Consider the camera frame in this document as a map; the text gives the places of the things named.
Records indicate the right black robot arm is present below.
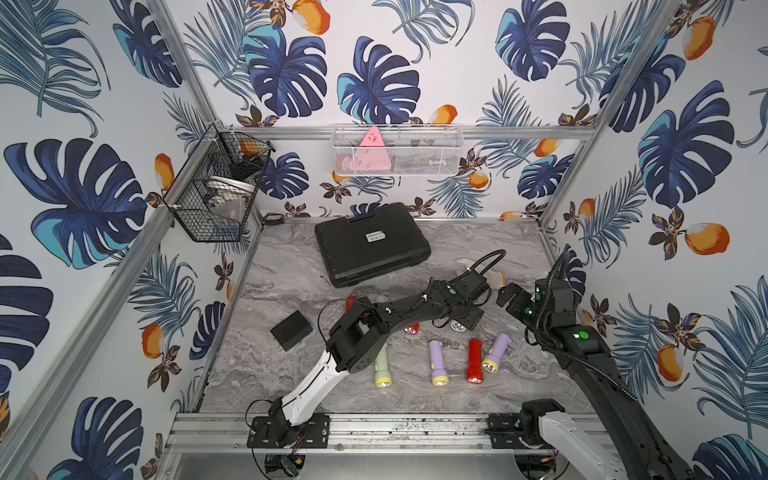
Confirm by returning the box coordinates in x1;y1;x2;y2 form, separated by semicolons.
496;251;695;479

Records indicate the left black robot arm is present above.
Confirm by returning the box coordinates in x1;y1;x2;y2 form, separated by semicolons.
250;249;506;448

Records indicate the purple flashlight right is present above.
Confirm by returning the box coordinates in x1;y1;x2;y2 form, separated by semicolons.
481;333;511;373

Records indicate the purple flashlight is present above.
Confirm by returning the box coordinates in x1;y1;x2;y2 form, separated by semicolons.
481;333;511;373
428;340;450;386

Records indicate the red flashlight front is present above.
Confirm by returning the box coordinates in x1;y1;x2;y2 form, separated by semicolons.
466;339;484;384

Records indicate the purple flashlight front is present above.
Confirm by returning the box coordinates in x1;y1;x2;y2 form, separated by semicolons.
428;340;450;386

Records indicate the green flashlight front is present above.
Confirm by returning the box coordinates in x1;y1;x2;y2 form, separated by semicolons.
374;345;392;388

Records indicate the white work glove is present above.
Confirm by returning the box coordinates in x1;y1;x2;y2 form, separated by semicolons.
456;258;507;290

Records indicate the black plastic tool case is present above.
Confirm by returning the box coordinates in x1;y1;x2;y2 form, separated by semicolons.
314;203;431;288

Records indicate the small black box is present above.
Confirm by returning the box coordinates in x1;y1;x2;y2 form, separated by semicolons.
270;310;312;351

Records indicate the pink triangle item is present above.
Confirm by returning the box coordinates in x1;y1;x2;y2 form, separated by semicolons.
350;126;392;173

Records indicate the dark tape roll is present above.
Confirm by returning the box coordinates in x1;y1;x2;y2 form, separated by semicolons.
264;213;285;226

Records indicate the clear wall shelf basket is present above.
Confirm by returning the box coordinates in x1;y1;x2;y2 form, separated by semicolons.
330;125;465;177

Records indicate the black wire basket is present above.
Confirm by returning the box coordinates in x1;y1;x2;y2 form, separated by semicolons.
162;125;275;244

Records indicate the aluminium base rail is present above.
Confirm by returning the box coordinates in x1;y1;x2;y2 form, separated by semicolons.
165;413;552;455

